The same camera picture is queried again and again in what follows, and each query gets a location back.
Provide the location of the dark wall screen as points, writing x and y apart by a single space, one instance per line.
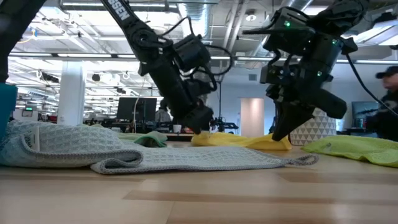
360 112

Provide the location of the yellow microfiber towel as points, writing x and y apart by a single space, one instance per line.
236 141

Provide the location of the teal bin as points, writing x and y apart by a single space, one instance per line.
6 109

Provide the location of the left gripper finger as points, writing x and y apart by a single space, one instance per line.
194 123
207 119

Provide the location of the lime green microfiber towel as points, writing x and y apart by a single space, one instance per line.
357 149

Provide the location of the white triangle pattern planter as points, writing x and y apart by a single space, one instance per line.
314 130

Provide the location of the black computer monitor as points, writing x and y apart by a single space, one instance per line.
136 109

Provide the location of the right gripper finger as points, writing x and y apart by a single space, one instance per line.
300 118
282 121

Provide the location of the black table edge frame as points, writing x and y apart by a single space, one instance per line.
178 139

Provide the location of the grey waffle weave towel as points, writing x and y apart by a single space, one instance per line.
186 158

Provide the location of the white cup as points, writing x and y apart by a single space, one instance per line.
177 128

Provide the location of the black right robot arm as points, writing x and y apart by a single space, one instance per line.
339 12

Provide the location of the pale green microfiber towel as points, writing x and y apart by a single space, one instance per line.
152 138

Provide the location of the distant wooden table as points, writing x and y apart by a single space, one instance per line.
180 135

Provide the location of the person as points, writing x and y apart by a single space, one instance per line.
163 115
387 121

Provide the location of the black desk stand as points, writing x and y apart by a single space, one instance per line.
224 126

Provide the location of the ceiling light rail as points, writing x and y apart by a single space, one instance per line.
84 55

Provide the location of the silver ventilation duct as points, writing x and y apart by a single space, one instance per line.
196 18

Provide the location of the white building column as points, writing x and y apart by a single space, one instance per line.
71 93

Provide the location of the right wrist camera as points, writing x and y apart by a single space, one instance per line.
270 74

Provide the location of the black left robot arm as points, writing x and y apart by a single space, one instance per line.
124 15

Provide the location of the black metal rig frame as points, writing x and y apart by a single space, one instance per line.
220 99

